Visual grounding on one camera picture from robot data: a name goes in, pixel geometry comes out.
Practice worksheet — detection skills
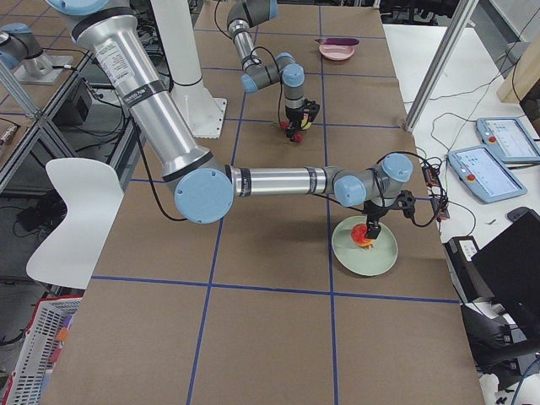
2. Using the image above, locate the pink plate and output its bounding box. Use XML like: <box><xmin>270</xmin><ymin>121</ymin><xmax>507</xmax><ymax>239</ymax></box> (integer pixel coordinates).
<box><xmin>319</xmin><ymin>44</ymin><xmax>355</xmax><ymax>62</ymax></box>

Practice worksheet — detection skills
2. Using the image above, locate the red chili pepper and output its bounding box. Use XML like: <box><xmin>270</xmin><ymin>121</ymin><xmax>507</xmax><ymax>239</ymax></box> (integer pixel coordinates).
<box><xmin>273</xmin><ymin>121</ymin><xmax>303</xmax><ymax>143</ymax></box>

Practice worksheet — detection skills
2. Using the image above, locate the white chair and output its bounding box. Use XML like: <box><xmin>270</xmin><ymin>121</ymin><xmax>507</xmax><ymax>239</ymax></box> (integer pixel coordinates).
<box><xmin>26</xmin><ymin>158</ymin><xmax>123</xmax><ymax>289</ymax></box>

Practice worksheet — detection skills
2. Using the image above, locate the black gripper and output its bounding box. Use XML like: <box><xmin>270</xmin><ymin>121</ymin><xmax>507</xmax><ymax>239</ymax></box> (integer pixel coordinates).
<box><xmin>285</xmin><ymin>106</ymin><xmax>306</xmax><ymax>141</ymax></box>
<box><xmin>363</xmin><ymin>200</ymin><xmax>397</xmax><ymax>240</ymax></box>

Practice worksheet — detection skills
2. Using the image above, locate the orange terminal block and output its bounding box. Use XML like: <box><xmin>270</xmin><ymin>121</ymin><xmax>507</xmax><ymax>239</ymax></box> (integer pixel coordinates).
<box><xmin>422</xmin><ymin>165</ymin><xmax>450</xmax><ymax>223</ymax></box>

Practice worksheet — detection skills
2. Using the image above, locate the red white plastic basket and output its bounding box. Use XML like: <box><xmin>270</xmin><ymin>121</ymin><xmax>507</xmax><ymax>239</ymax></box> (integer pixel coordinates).
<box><xmin>2</xmin><ymin>295</ymin><xmax>82</xmax><ymax>404</ymax></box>

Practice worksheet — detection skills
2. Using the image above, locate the green plate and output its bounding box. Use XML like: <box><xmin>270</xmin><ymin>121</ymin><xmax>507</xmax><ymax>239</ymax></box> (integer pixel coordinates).
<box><xmin>332</xmin><ymin>215</ymin><xmax>398</xmax><ymax>277</ymax></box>

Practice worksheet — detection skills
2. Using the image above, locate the black laptop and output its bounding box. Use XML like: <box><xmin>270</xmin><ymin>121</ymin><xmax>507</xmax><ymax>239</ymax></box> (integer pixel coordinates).
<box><xmin>472</xmin><ymin>210</ymin><xmax>539</xmax><ymax>338</ymax></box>

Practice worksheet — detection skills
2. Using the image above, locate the purple eggplant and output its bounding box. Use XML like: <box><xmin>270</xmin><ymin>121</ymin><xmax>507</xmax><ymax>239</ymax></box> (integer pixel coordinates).
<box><xmin>316</xmin><ymin>37</ymin><xmax>359</xmax><ymax>46</ymax></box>

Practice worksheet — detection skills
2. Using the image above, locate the teach pendant near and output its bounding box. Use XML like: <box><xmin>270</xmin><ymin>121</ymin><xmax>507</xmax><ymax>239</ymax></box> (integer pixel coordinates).
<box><xmin>448</xmin><ymin>145</ymin><xmax>527</xmax><ymax>203</ymax></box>

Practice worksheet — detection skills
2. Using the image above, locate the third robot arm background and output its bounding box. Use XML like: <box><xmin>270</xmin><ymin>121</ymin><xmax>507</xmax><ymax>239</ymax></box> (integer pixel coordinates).
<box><xmin>1</xmin><ymin>23</ymin><xmax>62</xmax><ymax>85</ymax></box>

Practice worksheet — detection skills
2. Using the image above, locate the aluminium frame post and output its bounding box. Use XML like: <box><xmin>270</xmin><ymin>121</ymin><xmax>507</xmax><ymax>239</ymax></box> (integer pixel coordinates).
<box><xmin>403</xmin><ymin>0</ymin><xmax>479</xmax><ymax>132</ymax></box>

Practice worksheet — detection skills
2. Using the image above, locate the red pomegranate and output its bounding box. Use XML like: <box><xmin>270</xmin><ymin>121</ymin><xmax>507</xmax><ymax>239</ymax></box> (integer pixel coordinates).
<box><xmin>350</xmin><ymin>224</ymin><xmax>373</xmax><ymax>249</ymax></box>

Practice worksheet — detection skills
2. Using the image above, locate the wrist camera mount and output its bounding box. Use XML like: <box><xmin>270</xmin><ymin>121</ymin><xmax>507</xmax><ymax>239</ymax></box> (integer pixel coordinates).
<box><xmin>304</xmin><ymin>99</ymin><xmax>320</xmax><ymax>122</ymax></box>
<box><xmin>396</xmin><ymin>190</ymin><xmax>416</xmax><ymax>221</ymax></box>

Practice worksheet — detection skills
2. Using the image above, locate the teach pendant far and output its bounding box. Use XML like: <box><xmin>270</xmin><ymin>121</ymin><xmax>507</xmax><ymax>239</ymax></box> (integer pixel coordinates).
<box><xmin>476</xmin><ymin>117</ymin><xmax>539</xmax><ymax>164</ymax></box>

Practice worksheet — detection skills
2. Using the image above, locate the teach pendant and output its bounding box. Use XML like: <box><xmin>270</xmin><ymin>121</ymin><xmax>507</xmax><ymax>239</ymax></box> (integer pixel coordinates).
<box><xmin>476</xmin><ymin>117</ymin><xmax>539</xmax><ymax>164</ymax></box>
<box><xmin>448</xmin><ymin>145</ymin><xmax>527</xmax><ymax>203</ymax></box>

